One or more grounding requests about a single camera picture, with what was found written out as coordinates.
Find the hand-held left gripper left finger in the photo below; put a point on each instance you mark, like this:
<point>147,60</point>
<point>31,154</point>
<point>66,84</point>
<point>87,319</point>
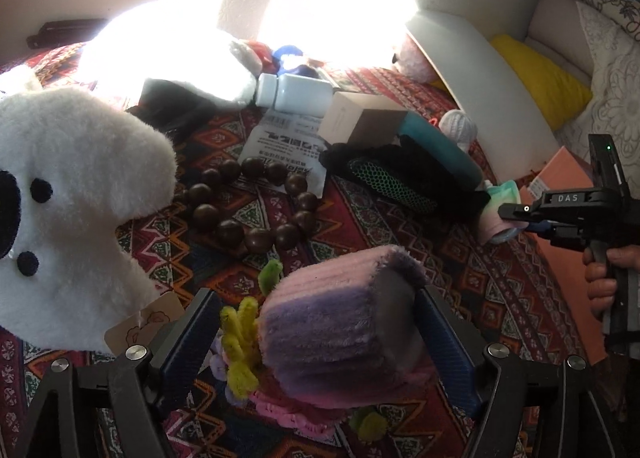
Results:
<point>192,343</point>

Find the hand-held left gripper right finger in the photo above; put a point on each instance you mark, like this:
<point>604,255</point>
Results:
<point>445,353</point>

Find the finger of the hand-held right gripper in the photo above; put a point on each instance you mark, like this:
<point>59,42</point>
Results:
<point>517,211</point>
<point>537,228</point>

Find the pastel striped cup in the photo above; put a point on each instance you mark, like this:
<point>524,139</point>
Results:
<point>492,228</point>

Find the orange cardboard box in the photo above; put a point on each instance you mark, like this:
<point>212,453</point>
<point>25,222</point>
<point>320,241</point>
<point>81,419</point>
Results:
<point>565,278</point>

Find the black cloth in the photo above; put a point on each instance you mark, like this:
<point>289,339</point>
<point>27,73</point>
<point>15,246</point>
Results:
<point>450,190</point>

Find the purple plush flower pot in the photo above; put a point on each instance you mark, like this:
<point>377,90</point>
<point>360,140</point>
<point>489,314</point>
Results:
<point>325,318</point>

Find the white plastic bottle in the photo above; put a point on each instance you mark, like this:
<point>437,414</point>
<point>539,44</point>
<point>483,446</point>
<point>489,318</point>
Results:
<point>300,93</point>

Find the desktop with patterned red cloth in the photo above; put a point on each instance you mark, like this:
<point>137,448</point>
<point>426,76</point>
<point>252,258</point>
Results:
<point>465,263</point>

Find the person's right hand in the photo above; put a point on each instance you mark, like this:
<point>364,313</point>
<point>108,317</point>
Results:
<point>600,283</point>

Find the beige paper hang tag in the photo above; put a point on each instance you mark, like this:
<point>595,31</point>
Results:
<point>150,320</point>

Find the teal case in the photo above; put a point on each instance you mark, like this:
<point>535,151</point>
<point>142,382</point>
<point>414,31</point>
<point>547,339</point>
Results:
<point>440,153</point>

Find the white knitted ball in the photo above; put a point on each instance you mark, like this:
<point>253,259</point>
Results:
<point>459,128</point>

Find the white lace pillow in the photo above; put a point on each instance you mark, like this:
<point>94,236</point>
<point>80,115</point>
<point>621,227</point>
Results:
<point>610,88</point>

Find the green mesh item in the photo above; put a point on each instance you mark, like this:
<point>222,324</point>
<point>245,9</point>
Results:
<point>390,183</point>

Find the yellow pillow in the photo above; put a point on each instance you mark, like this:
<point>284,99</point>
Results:
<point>545,83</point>

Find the white box lid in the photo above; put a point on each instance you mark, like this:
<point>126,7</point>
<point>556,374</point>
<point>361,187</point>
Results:
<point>475,73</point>

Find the brown and white carton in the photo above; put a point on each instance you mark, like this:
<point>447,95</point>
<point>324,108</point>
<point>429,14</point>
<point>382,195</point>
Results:
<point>360,120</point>

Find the pink plush toy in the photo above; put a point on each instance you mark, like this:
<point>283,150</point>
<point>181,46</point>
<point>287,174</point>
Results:
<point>415,60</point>

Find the beige sofa backrest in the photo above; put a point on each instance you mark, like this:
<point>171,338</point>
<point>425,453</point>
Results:
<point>555,18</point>

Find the white plush dog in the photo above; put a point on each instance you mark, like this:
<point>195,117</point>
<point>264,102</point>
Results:
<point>75,163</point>

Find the white printed paper packet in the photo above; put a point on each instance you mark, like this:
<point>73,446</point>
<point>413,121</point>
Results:
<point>280,138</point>

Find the black pouch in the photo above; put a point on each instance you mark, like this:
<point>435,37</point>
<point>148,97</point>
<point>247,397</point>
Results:
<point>165,105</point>

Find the blue plastic item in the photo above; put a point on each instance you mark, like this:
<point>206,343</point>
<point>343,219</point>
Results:
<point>287,54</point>

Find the black bar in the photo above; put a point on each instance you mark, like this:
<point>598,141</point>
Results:
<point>65,33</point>

